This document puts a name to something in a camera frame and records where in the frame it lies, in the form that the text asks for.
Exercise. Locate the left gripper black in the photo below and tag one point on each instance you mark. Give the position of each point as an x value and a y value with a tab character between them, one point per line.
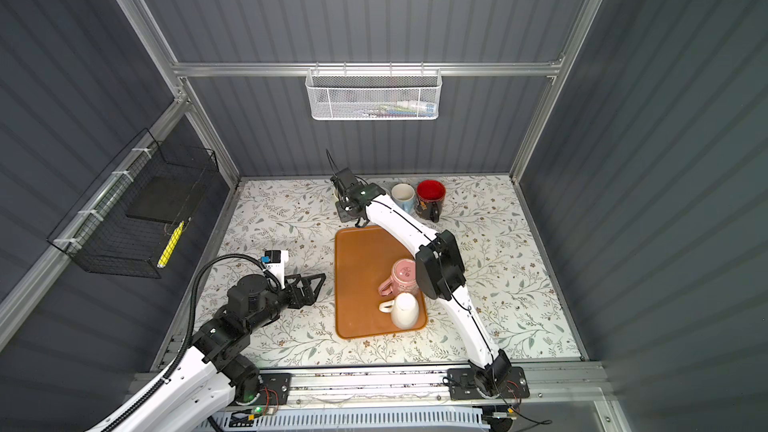
298	301

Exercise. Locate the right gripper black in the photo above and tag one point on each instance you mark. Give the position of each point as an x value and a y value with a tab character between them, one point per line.
341	205

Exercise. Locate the light blue mug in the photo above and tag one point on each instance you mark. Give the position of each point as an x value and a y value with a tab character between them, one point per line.
404	195

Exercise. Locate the orange plastic tray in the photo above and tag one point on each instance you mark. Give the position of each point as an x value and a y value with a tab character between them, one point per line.
363	260

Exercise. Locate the black skull pattern mug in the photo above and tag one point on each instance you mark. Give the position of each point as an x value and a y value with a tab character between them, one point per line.
430	199

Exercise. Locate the pink ghost mug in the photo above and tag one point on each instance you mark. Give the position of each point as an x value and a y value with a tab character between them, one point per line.
402	278

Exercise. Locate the white cream mug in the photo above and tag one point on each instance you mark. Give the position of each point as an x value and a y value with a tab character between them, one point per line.
403	310

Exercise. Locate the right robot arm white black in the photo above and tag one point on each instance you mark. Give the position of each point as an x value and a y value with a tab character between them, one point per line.
440	273

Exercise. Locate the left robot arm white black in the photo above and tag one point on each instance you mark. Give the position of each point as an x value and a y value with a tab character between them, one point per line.
210	371

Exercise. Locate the pens in white basket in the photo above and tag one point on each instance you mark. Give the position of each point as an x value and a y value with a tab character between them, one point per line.
402	109

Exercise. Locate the yellow marker pen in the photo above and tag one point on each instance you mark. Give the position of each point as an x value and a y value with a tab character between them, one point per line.
171	245

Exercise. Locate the floral table mat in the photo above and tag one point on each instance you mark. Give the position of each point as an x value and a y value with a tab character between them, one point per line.
506	277

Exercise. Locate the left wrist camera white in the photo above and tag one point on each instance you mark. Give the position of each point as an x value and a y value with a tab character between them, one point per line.
275	262

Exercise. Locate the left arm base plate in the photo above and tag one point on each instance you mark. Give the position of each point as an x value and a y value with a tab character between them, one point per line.
266	389

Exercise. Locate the white wire mesh basket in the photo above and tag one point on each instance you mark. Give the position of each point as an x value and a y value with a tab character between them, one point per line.
336	94

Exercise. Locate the white perforated cable duct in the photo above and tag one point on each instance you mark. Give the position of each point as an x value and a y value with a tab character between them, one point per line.
433	418

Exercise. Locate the black wire basket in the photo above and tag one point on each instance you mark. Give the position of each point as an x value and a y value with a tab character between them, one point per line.
122	228

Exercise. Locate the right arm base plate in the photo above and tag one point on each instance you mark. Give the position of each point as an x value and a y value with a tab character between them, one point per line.
470	384

